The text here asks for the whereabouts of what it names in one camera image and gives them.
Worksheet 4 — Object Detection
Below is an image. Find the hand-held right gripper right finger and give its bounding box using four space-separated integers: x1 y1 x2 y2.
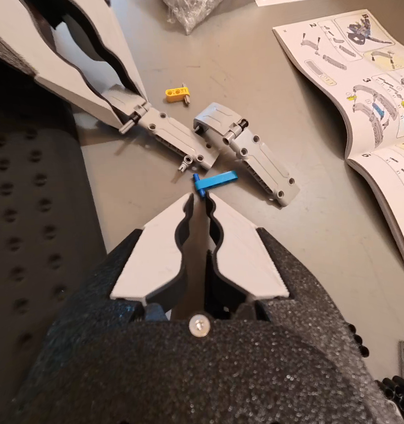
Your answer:
204 192 290 314

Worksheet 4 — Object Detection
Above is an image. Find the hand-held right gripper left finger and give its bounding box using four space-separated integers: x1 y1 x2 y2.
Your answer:
110 193 194 313

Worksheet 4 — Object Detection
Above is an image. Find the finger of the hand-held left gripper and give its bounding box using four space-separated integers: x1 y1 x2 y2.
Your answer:
51 0 149 102
0 0 122 129

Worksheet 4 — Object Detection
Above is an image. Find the blue toy beam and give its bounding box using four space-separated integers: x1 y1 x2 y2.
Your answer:
197 170 239 194

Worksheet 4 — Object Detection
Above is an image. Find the yellow toy connector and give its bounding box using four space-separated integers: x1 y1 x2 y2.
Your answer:
164 83 192 107

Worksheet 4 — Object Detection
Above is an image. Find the grey toy panel assembly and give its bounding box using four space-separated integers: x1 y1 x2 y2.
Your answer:
193 102 301 208
101 84 220 171

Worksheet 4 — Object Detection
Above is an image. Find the grey desk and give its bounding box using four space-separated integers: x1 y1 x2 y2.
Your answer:
69 0 404 415

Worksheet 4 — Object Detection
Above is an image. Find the clear plastic bag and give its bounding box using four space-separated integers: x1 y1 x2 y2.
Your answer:
162 0 224 35

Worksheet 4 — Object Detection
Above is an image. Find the black perforated chair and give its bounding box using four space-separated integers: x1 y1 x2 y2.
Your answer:
0 53 107 424

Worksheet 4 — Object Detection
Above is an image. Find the blue sticker sheet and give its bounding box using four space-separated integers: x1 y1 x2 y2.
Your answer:
255 0 326 7

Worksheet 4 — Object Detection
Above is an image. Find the pile of toy building pieces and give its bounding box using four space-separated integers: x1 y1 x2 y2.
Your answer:
376 339 404 421

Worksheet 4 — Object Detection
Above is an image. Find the white instruction booklet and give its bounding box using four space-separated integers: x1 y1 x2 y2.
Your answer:
272 9 404 279

